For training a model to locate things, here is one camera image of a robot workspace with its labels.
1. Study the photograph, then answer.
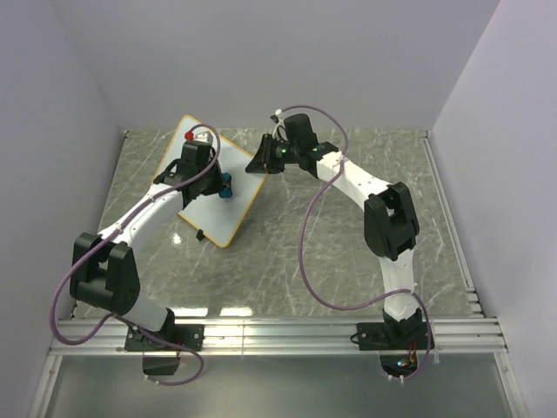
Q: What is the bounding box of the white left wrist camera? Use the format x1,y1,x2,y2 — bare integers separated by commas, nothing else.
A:
185,130,214,146

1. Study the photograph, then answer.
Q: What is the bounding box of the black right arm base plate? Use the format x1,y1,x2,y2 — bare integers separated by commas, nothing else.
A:
349,322,432,351

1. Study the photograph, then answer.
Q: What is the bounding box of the yellow framed whiteboard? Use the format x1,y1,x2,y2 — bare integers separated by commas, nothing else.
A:
154,137,266,248

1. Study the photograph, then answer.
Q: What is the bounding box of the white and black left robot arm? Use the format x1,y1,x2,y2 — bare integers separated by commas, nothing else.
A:
69,140,231,350

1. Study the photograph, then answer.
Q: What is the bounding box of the aluminium rail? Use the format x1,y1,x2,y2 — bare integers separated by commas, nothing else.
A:
49,316,508,356
419,131,486,318

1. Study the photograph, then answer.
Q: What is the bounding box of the aluminium front rail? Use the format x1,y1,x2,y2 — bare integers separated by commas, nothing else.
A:
49,316,508,356

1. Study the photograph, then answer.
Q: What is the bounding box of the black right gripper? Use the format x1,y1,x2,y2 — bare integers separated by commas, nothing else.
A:
245,135,299,176

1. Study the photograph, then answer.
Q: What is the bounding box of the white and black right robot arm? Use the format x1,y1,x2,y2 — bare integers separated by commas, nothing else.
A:
245,111,424,348

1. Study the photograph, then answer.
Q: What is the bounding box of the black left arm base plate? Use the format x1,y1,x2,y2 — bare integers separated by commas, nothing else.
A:
124,324,205,352

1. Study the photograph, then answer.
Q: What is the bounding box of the blue whiteboard eraser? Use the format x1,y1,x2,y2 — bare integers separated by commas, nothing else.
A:
218,172,233,199

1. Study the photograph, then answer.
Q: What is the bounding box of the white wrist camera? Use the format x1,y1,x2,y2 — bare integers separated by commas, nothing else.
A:
270,109,286,141
185,130,214,146

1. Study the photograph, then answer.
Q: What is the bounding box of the aluminium right side rail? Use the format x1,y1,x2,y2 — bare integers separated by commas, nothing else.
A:
419,131,486,318

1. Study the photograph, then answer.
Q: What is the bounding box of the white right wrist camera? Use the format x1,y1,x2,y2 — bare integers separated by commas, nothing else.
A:
270,109,286,141

